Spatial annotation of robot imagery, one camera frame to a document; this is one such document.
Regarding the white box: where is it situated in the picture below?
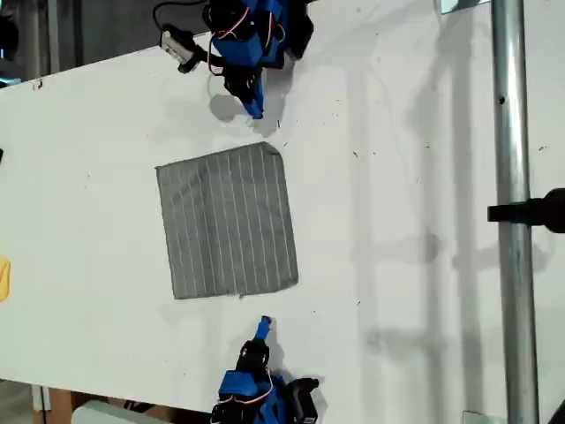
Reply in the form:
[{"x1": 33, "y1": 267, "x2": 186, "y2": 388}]
[{"x1": 70, "y1": 398, "x2": 177, "y2": 424}]

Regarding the black camera mount stalk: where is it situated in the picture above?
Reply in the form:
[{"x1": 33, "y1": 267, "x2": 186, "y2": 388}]
[{"x1": 177, "y1": 43, "x2": 209, "y2": 75}]

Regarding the grey striped towel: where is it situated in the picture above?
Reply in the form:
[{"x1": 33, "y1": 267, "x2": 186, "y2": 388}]
[{"x1": 154, "y1": 141, "x2": 300, "y2": 300}]

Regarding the yellow object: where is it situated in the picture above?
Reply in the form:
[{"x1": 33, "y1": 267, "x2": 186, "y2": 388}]
[{"x1": 0, "y1": 256, "x2": 12, "y2": 304}]

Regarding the steel post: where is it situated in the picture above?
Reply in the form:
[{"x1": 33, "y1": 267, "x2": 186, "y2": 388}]
[{"x1": 490, "y1": 0, "x2": 542, "y2": 424}]

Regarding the metal table bracket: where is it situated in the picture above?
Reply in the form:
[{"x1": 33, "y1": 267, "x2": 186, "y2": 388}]
[{"x1": 433, "y1": 0, "x2": 485, "y2": 16}]

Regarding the black post clamp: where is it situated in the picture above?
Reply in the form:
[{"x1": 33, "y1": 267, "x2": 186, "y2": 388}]
[{"x1": 486, "y1": 187, "x2": 565, "y2": 236}]

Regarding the wooden table leg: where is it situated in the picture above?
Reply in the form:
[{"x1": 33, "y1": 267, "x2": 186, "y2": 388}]
[{"x1": 30, "y1": 382, "x2": 74, "y2": 414}]

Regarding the black camera cable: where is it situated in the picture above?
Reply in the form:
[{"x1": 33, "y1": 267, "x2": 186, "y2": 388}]
[{"x1": 152, "y1": 0, "x2": 208, "y2": 34}]

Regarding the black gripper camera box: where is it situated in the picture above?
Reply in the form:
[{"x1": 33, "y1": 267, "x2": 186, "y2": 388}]
[
  {"x1": 285, "y1": 376, "x2": 320, "y2": 424},
  {"x1": 159, "y1": 24, "x2": 196, "y2": 64}
]

